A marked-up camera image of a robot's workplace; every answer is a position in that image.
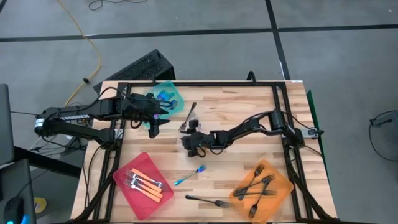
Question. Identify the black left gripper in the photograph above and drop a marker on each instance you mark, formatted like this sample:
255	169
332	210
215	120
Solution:
146	109

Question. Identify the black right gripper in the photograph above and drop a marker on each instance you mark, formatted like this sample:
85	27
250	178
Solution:
199	138

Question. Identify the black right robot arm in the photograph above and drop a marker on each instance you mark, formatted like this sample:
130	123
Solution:
242	127

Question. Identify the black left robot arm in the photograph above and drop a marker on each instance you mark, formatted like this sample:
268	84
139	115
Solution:
77	117

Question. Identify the teal translucent plastic bin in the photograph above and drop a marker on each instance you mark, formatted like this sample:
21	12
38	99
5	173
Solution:
154	91

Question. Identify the red translucent plastic bin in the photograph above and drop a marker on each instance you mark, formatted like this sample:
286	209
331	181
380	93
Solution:
143	161

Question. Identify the black perforated computer case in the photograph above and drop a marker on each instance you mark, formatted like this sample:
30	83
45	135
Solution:
140	68

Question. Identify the orange translucent plastic bin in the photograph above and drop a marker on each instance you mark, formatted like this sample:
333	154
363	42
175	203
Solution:
271	202

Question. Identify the black desk beam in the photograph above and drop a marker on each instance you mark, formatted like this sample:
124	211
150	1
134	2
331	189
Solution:
46	161

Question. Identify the yellow object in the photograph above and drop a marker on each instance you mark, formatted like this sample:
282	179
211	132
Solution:
40	205

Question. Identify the dark desk top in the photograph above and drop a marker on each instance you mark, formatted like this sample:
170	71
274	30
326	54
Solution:
18	180

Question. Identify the black computer mouse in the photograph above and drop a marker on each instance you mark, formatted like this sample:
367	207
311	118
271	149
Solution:
13	210

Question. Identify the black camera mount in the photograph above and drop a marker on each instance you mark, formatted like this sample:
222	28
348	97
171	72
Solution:
251	77

